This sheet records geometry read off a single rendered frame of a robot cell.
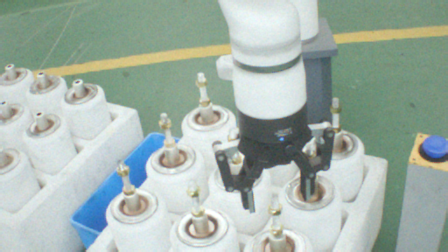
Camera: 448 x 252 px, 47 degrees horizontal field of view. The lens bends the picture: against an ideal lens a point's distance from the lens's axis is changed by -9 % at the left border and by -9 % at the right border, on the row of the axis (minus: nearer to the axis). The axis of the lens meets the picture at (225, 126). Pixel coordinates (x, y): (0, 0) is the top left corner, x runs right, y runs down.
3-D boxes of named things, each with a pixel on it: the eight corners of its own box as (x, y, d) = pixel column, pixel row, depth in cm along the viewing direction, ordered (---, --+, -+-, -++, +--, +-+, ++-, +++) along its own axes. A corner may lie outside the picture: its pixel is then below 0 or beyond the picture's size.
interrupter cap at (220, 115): (185, 111, 103) (185, 108, 103) (227, 105, 103) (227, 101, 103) (187, 136, 97) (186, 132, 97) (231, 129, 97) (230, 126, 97)
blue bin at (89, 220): (161, 172, 129) (151, 130, 122) (202, 185, 124) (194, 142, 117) (84, 260, 108) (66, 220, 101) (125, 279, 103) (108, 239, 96)
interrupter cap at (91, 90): (80, 83, 117) (79, 80, 116) (105, 88, 113) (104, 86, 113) (57, 101, 112) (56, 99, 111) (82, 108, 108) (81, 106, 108)
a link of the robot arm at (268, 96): (292, 57, 66) (289, 10, 62) (323, 109, 57) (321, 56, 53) (216, 71, 65) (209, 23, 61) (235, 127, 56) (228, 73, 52)
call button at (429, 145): (424, 143, 78) (426, 132, 77) (450, 148, 76) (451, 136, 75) (419, 159, 75) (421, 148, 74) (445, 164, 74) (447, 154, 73)
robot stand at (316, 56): (269, 135, 135) (257, 23, 117) (328, 129, 134) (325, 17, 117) (274, 176, 123) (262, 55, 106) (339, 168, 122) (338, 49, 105)
